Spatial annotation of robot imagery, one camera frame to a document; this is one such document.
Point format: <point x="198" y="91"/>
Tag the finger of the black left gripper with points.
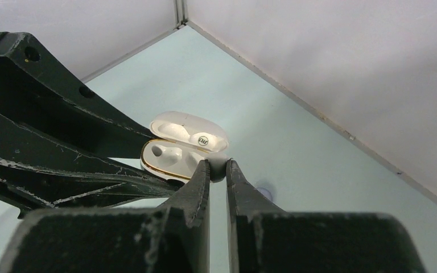
<point x="37" y="90"/>
<point x="38" y="171"/>

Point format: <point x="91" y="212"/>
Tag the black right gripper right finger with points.
<point x="265" y="238"/>

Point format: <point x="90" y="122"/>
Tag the aluminium frame corner post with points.
<point x="181" y="13"/>

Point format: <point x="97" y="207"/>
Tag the white earbud charging case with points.
<point x="181" y="141"/>

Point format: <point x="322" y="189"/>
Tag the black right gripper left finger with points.
<point x="173" y="237"/>

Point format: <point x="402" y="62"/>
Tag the purple oval charging case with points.
<point x="267" y="189"/>

